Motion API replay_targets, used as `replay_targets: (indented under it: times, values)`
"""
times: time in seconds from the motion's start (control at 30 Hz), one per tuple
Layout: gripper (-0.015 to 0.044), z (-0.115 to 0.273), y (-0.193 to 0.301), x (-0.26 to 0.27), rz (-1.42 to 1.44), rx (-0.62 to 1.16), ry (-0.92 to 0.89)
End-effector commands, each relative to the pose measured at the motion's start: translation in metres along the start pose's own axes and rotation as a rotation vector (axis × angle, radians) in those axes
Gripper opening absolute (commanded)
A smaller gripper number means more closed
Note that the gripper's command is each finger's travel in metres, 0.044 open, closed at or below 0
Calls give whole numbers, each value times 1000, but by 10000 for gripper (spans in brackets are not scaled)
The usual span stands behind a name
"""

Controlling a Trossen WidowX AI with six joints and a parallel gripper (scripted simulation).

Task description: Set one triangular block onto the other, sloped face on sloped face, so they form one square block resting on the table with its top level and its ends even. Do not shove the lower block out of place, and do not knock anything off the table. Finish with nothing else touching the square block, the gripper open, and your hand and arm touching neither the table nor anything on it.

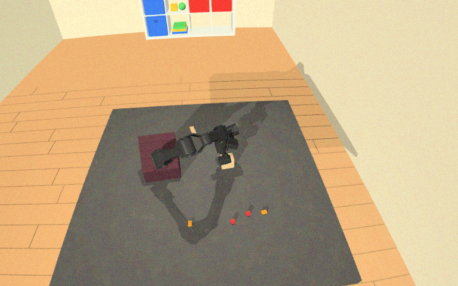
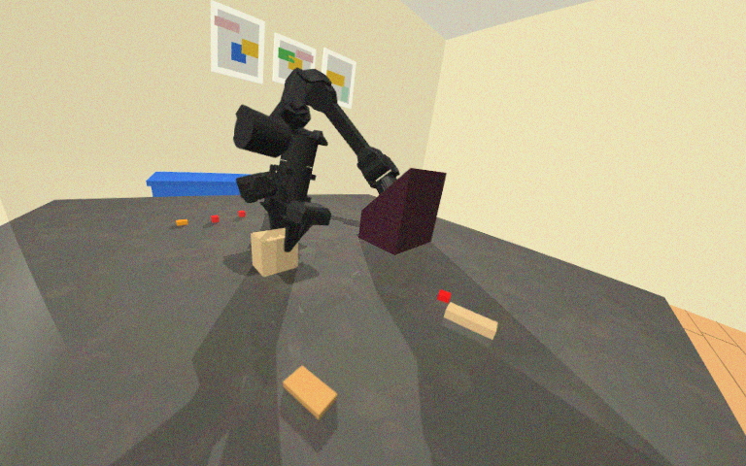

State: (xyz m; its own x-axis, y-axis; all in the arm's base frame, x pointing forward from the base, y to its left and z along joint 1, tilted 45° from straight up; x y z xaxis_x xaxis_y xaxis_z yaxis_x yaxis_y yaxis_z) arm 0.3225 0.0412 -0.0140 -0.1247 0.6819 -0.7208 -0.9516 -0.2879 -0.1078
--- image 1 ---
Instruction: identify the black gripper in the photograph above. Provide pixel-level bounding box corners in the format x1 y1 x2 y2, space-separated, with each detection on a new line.
215 142 231 166

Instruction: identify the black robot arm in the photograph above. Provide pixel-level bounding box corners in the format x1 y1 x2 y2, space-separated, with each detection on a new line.
150 124 239 170

